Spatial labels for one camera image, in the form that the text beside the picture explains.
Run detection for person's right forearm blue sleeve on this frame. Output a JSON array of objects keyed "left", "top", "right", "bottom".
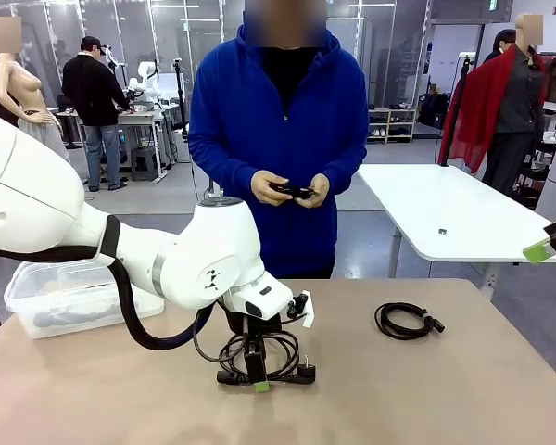
[{"left": 188, "top": 133, "right": 260, "bottom": 196}]

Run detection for white table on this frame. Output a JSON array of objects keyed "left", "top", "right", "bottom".
[{"left": 357, "top": 163, "right": 556, "bottom": 291}]

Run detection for person's left forearm blue sleeve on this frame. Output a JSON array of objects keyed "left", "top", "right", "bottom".
[{"left": 323, "top": 133, "right": 371, "bottom": 196}]

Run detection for person in blue hoodie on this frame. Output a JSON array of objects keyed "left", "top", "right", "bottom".
[{"left": 187, "top": 0, "right": 371, "bottom": 280}]

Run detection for bare beige mannequin grey trousers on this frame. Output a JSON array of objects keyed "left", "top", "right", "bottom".
[{"left": 0, "top": 17, "right": 71, "bottom": 163}]

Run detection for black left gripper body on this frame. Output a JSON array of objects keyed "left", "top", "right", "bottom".
[{"left": 224, "top": 309, "right": 283, "bottom": 348}]

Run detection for dark haired background person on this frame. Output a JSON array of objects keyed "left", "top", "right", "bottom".
[{"left": 484, "top": 28, "right": 519, "bottom": 66}]

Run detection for black power cable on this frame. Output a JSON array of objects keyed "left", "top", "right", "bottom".
[{"left": 215, "top": 331, "right": 319, "bottom": 386}]

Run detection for person's right hand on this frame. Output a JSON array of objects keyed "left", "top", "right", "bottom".
[{"left": 251, "top": 170, "right": 291, "bottom": 205}]

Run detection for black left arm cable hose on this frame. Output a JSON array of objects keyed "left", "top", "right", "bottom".
[{"left": 0, "top": 215, "right": 214, "bottom": 351}]

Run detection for man in black jacket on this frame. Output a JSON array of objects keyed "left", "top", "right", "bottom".
[{"left": 60, "top": 35, "right": 133, "bottom": 192}]

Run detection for dark storage shelf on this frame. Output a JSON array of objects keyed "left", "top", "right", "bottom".
[{"left": 513, "top": 104, "right": 556, "bottom": 210}]

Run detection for black camera tripod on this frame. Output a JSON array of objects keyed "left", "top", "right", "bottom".
[{"left": 171, "top": 57, "right": 190, "bottom": 140}]

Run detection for black bags pile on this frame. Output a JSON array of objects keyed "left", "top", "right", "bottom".
[{"left": 419, "top": 92, "right": 450, "bottom": 130}]

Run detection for clear plastic storage box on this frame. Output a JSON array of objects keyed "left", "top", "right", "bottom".
[{"left": 3, "top": 259, "right": 166, "bottom": 339}]

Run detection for small black USB cable coil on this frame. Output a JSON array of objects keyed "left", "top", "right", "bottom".
[{"left": 373, "top": 301, "right": 446, "bottom": 342}]

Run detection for red shawl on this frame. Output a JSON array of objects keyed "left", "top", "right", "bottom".
[{"left": 437, "top": 44, "right": 548, "bottom": 175}]

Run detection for wooden shoe rack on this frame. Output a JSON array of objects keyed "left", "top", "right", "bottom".
[{"left": 368, "top": 107, "right": 418, "bottom": 145}]

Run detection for person's left hand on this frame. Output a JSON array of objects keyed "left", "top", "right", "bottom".
[{"left": 303, "top": 173, "right": 331, "bottom": 209}]

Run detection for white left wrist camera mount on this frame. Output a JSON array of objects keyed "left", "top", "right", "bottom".
[{"left": 284, "top": 289, "right": 317, "bottom": 329}]

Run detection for dark grey stool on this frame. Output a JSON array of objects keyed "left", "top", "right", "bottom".
[{"left": 130, "top": 146, "right": 161, "bottom": 182}]

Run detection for mannequin in grey shirt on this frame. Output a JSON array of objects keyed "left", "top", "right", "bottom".
[{"left": 481, "top": 13, "right": 550, "bottom": 196}]

